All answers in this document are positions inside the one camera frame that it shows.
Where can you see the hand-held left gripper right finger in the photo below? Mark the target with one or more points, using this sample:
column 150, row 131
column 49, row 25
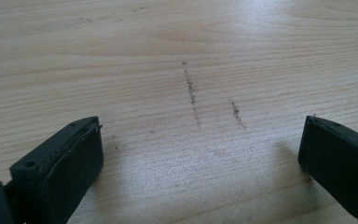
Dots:
column 341, row 161

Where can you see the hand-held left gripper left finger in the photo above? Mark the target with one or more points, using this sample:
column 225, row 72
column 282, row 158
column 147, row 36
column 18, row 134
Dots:
column 59, row 168

